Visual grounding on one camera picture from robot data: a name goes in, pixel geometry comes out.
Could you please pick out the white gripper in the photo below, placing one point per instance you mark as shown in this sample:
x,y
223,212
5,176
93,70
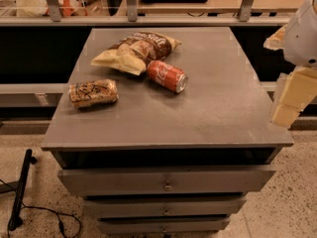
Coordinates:
x,y
301,39

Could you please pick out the red coke can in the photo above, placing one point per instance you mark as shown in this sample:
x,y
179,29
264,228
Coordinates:
x,y
167,75

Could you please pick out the orange patterned drink can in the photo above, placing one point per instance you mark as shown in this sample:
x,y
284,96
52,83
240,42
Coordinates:
x,y
88,93

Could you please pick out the grey drawer cabinet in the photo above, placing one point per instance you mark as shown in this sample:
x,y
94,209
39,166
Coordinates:
x,y
221,118

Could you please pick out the brown chip bag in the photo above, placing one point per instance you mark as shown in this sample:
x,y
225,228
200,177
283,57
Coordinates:
x,y
135,52

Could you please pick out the top grey drawer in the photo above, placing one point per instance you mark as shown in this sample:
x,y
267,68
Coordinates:
x,y
165,180

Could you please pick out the grey drawer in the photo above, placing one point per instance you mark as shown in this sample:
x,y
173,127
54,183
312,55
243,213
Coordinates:
x,y
164,206
165,180
163,225

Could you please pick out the bottom grey drawer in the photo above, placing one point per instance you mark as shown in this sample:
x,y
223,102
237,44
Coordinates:
x,y
163,225

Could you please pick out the middle grey drawer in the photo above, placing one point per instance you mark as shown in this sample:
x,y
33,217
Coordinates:
x,y
164,206

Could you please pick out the grey metal railing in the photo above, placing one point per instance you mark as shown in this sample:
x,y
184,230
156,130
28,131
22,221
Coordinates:
x,y
135,12

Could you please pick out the black stand leg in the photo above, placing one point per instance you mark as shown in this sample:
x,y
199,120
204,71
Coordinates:
x,y
15,219

